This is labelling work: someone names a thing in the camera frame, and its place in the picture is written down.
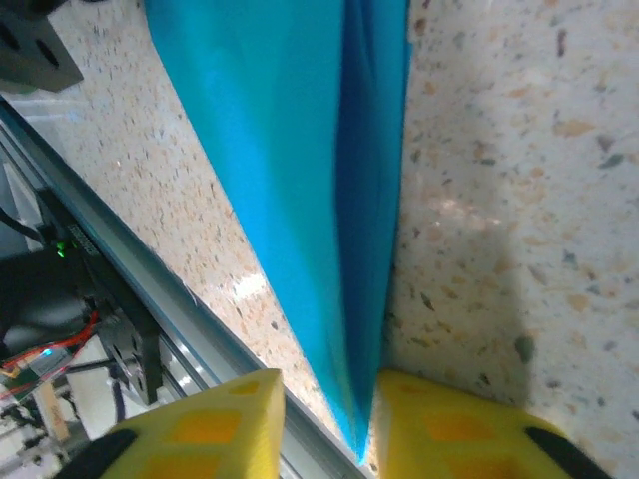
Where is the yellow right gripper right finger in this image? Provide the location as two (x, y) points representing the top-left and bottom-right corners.
(370, 370), (616, 479)

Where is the aluminium mounting rail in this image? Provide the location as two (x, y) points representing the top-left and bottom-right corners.
(0, 99), (380, 479)

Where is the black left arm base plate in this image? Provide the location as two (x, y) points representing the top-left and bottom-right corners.
(29, 187), (164, 406)

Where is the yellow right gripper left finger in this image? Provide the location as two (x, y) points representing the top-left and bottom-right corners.
(58, 367), (287, 479)

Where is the blue cloth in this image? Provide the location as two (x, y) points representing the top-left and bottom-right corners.
(143, 0), (413, 463)

